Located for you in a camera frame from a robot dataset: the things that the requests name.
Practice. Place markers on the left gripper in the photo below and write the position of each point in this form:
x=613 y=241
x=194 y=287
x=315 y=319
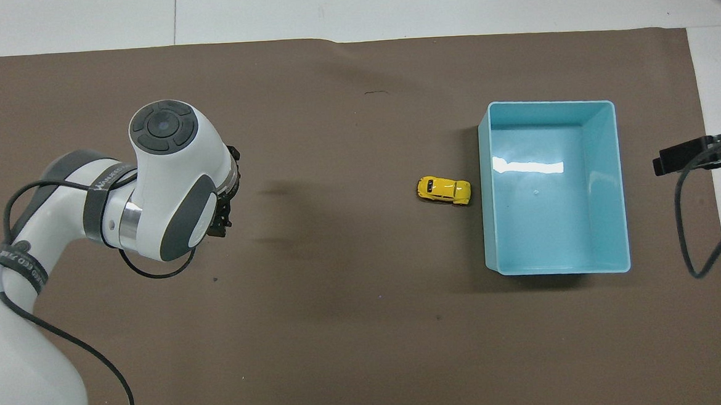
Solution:
x=222 y=221

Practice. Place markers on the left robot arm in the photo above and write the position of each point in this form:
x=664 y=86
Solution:
x=12 y=381

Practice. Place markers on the yellow toy beetle car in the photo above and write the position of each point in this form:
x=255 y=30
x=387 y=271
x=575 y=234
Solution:
x=443 y=190

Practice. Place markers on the light blue plastic bin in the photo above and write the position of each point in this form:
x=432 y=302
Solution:
x=555 y=211

